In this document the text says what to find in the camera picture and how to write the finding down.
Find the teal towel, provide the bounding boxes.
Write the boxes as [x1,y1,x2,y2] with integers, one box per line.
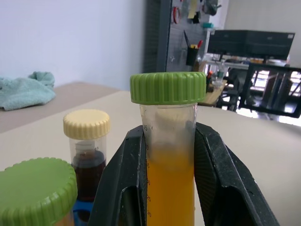
[0,71,56,112]

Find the black monitor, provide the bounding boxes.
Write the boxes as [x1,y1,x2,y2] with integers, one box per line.
[206,30,295,60]

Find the wooden workbench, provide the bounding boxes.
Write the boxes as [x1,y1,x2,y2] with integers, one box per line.
[198,79,228,106]

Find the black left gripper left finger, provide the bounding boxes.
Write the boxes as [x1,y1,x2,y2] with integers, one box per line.
[87,125,148,226]

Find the black pen holder cup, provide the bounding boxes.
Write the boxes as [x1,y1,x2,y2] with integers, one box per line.
[186,46,198,66]

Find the green-capped orange liquid test tube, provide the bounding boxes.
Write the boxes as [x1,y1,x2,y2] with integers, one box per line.
[129,72,207,226]

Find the grey pegboard tool panel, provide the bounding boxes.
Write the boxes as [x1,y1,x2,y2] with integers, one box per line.
[143,0,225,73]

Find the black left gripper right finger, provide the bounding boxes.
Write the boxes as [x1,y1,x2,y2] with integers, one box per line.
[194,121,280,226]

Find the blue test tube rack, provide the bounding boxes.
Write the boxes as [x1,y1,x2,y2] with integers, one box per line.
[72,199,95,226]

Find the cream-capped dark red test tube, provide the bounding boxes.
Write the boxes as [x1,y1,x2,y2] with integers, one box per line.
[63,109,111,202]

